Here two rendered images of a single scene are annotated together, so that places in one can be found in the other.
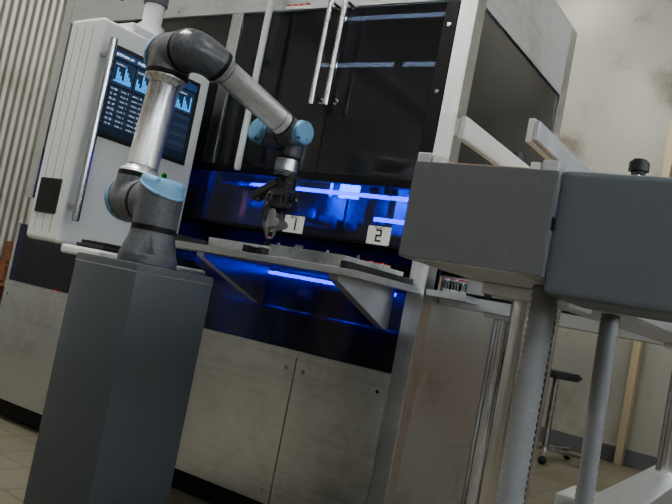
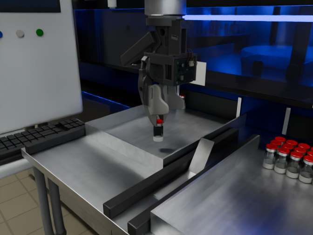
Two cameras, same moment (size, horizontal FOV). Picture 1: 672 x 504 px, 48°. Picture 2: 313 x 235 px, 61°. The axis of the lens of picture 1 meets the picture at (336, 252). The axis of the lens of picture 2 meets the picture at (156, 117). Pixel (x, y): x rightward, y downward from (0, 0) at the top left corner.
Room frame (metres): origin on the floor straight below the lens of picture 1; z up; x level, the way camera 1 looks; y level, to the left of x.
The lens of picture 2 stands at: (1.85, 0.13, 1.16)
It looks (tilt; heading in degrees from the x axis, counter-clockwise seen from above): 21 degrees down; 10
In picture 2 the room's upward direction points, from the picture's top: straight up
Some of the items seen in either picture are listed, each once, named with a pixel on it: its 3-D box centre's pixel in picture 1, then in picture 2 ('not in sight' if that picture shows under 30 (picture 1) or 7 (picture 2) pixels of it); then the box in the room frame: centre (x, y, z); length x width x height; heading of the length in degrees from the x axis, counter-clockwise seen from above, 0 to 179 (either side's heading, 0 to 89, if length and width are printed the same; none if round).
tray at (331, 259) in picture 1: (337, 264); (291, 205); (2.21, -0.01, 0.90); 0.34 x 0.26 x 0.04; 147
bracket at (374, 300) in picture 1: (359, 303); not in sight; (2.20, -0.10, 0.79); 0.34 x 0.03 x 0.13; 147
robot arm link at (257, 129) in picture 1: (270, 134); not in sight; (2.29, 0.27, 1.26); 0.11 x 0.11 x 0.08; 44
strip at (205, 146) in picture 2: not in sight; (185, 166); (2.27, 0.15, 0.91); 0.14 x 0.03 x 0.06; 148
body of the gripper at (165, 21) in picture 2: (283, 191); (167, 52); (2.37, 0.20, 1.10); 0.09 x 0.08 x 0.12; 57
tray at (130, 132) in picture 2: (271, 255); (169, 123); (2.49, 0.21, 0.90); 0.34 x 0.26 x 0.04; 147
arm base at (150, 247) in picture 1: (150, 245); not in sight; (1.93, 0.47, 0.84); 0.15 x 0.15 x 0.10
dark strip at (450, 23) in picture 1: (430, 122); not in sight; (2.33, -0.22, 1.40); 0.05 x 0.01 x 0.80; 57
